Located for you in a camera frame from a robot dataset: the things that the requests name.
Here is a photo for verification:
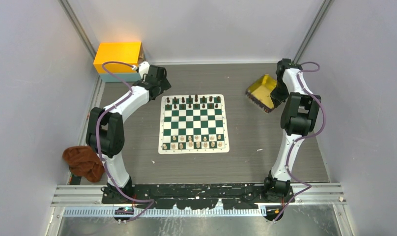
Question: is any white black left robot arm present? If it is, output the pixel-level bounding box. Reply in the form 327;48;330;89
85;62;171;203

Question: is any gold tin box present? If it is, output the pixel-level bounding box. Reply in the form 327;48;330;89
245;74;281;113

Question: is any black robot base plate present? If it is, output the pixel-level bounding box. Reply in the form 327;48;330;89
101;183;294;210

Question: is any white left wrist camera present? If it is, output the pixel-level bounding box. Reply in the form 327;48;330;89
132;61;150;79

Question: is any green white chess board mat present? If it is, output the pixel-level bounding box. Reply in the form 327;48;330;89
158;94;230;154

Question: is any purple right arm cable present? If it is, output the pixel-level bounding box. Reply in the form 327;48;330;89
272;61;327;223

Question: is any yellow box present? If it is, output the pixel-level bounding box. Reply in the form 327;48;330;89
93;41;145;73

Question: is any light blue box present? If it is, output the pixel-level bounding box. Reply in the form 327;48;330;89
99;73;140;83

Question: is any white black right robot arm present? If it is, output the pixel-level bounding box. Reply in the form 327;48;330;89
263;59;321;202

